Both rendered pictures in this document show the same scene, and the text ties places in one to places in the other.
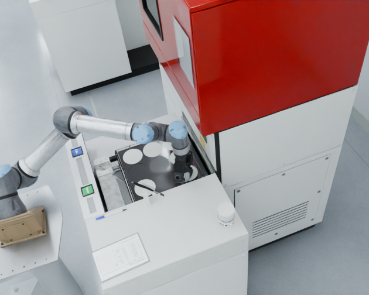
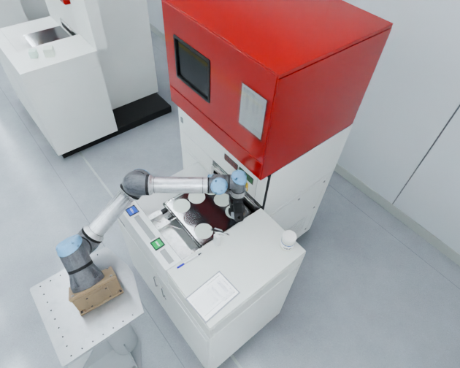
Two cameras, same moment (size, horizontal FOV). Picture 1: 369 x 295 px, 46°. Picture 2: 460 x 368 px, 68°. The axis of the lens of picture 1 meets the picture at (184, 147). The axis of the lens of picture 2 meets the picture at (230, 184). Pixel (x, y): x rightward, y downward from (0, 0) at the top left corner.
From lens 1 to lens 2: 0.65 m
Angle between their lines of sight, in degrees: 18
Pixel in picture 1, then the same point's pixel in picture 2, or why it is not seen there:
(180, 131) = (243, 178)
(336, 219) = (316, 225)
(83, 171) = (145, 227)
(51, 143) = (118, 207)
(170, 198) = (234, 235)
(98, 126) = (176, 185)
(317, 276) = (317, 270)
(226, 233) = (290, 255)
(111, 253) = (204, 294)
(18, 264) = (106, 326)
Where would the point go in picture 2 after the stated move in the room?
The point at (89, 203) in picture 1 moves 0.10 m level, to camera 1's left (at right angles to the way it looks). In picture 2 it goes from (164, 255) to (144, 262)
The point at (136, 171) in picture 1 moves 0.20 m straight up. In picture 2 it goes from (190, 218) to (188, 196)
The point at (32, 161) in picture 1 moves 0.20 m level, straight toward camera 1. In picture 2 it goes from (99, 227) to (127, 250)
